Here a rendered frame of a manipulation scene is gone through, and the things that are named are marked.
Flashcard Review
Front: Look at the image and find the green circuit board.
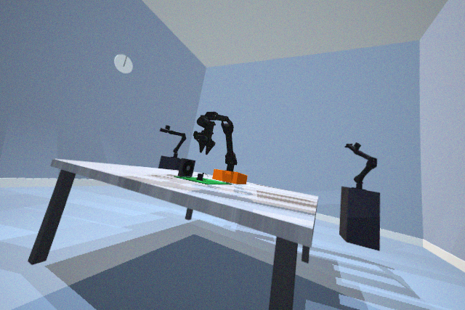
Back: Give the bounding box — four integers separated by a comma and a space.
174, 176, 230, 184

